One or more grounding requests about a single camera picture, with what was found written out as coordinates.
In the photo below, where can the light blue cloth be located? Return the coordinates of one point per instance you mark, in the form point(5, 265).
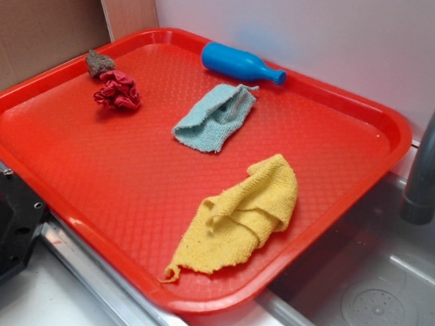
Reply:
point(215, 117)

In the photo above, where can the yellow cloth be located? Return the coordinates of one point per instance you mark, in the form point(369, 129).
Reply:
point(228, 228)

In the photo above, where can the crumpled red cloth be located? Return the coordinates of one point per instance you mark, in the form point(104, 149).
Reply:
point(119, 91)

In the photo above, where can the red plastic tray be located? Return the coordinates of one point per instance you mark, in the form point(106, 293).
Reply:
point(123, 183)

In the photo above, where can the blue plastic bottle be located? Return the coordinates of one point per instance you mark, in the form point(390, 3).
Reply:
point(241, 65)

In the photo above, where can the brown grey sponge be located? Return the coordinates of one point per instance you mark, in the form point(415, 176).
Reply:
point(98, 64)

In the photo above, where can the grey sink basin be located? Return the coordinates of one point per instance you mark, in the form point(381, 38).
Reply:
point(371, 268)

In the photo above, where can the round sink drain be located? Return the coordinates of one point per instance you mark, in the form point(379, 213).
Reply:
point(374, 305)

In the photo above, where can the brown cardboard panel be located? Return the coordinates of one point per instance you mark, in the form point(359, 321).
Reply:
point(36, 35)

